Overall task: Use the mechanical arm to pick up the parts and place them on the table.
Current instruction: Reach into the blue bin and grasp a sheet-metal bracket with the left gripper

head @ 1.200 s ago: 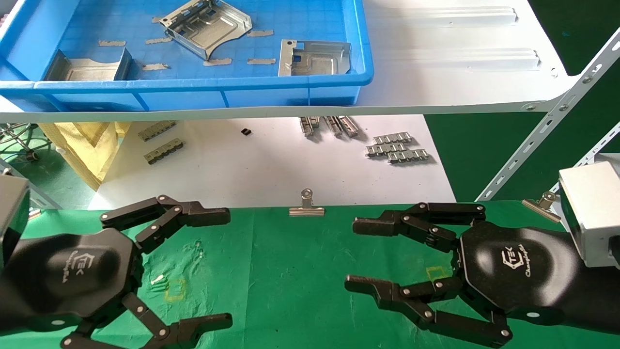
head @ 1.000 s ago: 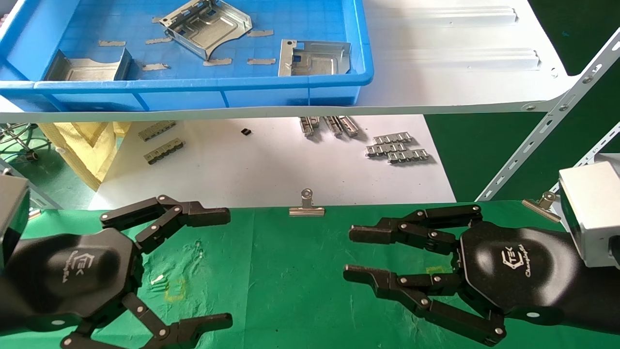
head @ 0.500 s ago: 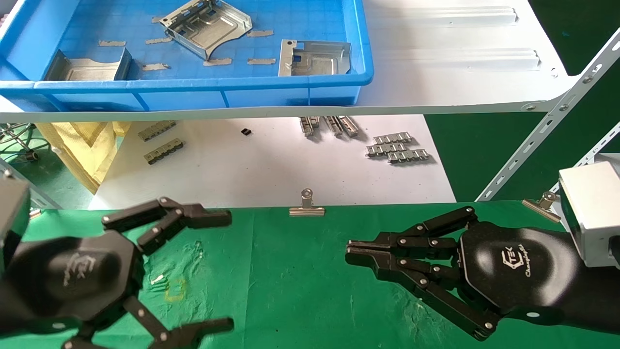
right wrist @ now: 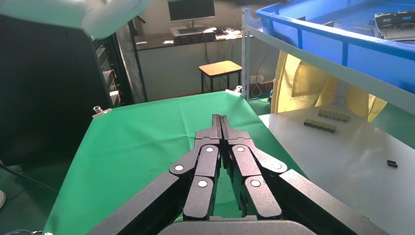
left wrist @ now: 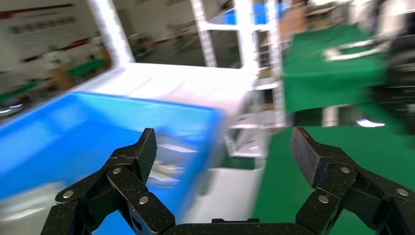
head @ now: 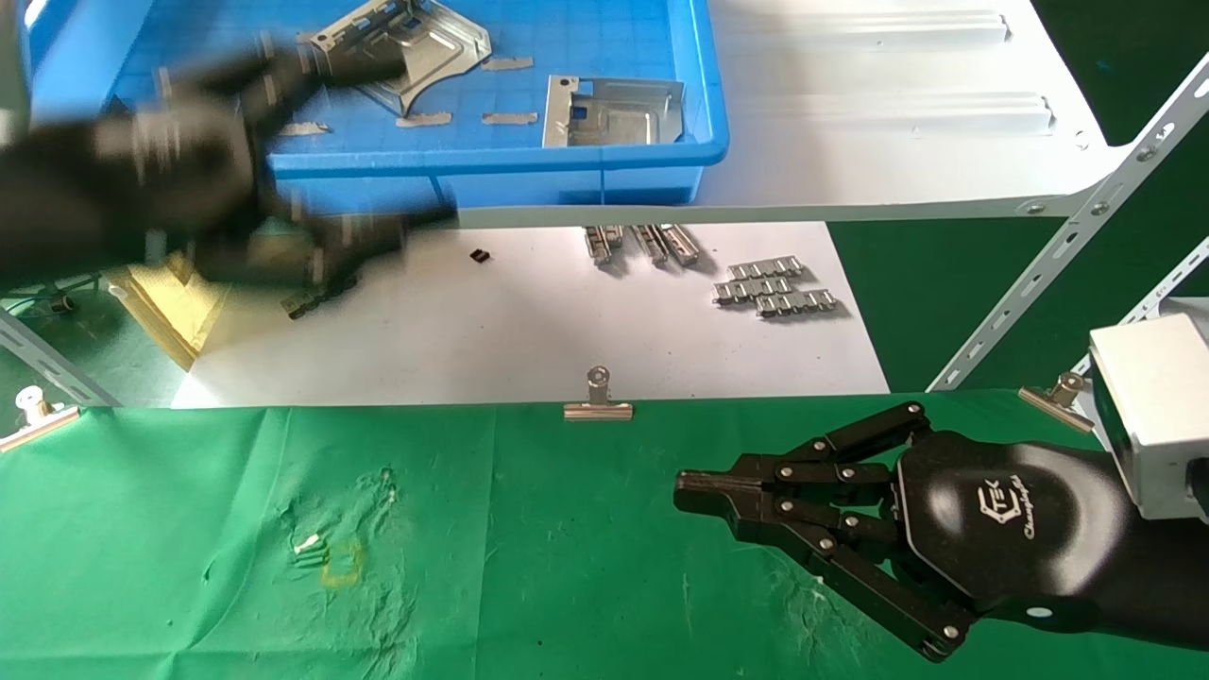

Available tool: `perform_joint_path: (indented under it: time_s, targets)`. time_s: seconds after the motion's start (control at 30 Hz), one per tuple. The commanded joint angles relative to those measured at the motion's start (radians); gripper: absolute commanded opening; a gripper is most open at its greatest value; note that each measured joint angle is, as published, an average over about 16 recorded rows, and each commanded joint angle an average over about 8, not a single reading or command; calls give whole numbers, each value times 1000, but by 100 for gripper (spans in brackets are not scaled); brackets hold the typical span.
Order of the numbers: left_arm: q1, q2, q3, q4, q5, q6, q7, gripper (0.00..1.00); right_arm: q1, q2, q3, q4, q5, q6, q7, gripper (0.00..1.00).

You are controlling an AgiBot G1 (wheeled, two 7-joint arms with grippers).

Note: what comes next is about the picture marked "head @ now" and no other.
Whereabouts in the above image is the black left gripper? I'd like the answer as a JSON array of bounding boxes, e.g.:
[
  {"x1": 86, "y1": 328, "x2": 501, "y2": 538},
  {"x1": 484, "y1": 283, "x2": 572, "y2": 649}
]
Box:
[{"x1": 28, "y1": 42, "x2": 459, "y2": 294}]

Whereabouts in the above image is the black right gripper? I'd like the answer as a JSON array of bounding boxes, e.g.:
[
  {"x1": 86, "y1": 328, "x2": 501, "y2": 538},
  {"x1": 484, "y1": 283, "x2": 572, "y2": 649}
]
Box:
[{"x1": 675, "y1": 401, "x2": 1136, "y2": 660}]

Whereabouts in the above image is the stamped sheet metal bracket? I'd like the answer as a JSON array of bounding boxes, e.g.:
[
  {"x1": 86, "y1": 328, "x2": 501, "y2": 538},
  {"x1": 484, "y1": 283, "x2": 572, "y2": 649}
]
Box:
[
  {"x1": 542, "y1": 76, "x2": 686, "y2": 149},
  {"x1": 298, "y1": 0, "x2": 494, "y2": 118}
]

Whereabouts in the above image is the yellow padded bag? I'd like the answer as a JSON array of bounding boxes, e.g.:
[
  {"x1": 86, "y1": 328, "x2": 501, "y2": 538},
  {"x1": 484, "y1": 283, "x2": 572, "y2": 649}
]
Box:
[{"x1": 111, "y1": 231, "x2": 313, "y2": 371}]

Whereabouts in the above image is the silver binder clip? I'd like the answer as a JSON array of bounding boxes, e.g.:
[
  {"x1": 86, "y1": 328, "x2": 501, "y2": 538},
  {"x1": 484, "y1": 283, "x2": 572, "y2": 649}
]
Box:
[
  {"x1": 564, "y1": 366, "x2": 634, "y2": 422},
  {"x1": 0, "y1": 385, "x2": 81, "y2": 452},
  {"x1": 1018, "y1": 371, "x2": 1097, "y2": 434}
]

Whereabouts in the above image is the white paper sheet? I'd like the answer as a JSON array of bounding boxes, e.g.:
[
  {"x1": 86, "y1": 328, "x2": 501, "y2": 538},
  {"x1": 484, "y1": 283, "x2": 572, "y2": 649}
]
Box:
[{"x1": 170, "y1": 222, "x2": 891, "y2": 409}]

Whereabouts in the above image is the blue plastic bin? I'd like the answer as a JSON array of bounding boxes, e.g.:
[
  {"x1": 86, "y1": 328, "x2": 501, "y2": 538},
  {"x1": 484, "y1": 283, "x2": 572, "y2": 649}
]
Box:
[{"x1": 28, "y1": 0, "x2": 730, "y2": 207}]

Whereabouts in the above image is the grey perforated angle bar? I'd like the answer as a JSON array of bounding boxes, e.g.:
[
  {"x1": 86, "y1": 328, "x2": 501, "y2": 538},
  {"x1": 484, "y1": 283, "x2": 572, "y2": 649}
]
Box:
[{"x1": 0, "y1": 310, "x2": 121, "y2": 407}]

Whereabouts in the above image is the short perforated angle bar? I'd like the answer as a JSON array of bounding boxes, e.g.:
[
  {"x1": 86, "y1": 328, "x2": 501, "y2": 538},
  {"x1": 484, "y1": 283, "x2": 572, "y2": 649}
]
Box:
[{"x1": 1072, "y1": 236, "x2": 1209, "y2": 379}]

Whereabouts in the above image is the long perforated angle bar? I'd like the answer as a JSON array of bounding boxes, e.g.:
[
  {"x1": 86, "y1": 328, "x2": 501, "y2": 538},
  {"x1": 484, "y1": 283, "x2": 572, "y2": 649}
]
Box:
[{"x1": 928, "y1": 55, "x2": 1209, "y2": 393}]

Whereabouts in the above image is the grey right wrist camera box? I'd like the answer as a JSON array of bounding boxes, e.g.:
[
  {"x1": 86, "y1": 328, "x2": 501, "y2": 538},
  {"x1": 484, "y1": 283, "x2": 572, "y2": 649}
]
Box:
[{"x1": 1088, "y1": 297, "x2": 1209, "y2": 522}]

